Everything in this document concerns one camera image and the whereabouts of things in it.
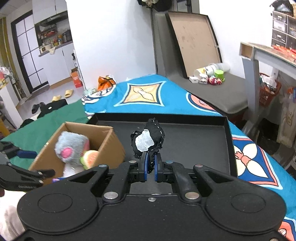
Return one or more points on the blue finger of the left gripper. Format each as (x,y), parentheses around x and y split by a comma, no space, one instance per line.
(26,154)

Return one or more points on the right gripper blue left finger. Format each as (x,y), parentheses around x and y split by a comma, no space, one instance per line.
(143,167)

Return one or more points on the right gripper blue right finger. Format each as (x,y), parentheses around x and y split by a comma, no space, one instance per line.
(158,168)

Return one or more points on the black heart soft toy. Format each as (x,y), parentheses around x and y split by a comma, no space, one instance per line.
(149,140)

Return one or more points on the grey fluffy plush toy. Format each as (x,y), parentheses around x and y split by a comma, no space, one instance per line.
(70,147)

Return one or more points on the white soft bundle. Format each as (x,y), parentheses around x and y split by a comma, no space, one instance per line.
(72,169)

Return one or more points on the burger plush toy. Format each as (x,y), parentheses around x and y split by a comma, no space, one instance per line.
(88,159)

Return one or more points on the purple tissue pack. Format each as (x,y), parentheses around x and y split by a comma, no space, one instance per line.
(57,179)

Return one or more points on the green cloth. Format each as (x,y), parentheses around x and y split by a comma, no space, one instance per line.
(34,136)

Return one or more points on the brown cardboard box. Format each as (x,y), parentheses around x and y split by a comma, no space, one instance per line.
(101,138)

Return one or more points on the black chair back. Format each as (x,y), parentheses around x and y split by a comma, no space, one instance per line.
(50,107)

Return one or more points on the black shallow tray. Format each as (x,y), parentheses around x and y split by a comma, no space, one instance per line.
(189,139)

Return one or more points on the blue patterned blanket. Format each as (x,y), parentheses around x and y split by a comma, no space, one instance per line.
(157,94)

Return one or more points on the orange gift bag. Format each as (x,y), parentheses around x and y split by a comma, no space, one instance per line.
(105,82)

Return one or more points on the orange cardboard box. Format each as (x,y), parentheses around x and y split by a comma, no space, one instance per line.
(75,77)

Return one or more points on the grey sofa mattress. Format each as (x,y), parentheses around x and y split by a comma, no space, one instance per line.
(228,97)

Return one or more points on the white plastic bottle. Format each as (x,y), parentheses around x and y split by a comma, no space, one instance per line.
(209,70)

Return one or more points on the green cup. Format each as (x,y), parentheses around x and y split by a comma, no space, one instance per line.
(219,74)

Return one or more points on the red basket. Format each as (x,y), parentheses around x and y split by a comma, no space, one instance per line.
(269,88)

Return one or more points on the grey desk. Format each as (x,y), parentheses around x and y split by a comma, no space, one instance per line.
(257,59)

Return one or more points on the hanging jacket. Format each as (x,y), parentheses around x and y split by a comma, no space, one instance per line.
(158,5)

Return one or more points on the drawer organizer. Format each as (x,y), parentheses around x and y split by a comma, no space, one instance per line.
(283,30)

